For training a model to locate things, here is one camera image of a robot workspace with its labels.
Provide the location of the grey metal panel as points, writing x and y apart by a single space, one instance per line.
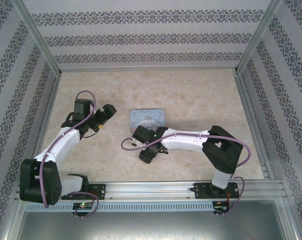
151 227

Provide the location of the aluminium frame beam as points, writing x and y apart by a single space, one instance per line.
292 222
12 222

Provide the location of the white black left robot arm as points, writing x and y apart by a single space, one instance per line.
66 141

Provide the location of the small green circuit board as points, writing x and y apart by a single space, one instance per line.
83 205
221 205

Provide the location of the aluminium corner post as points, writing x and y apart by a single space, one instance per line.
38 37
258 37

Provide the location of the aluminium side rail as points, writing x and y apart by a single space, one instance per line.
44 125
253 125

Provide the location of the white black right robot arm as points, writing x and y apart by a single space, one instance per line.
186 142

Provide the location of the long aluminium mounting rail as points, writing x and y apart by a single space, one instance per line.
151 190

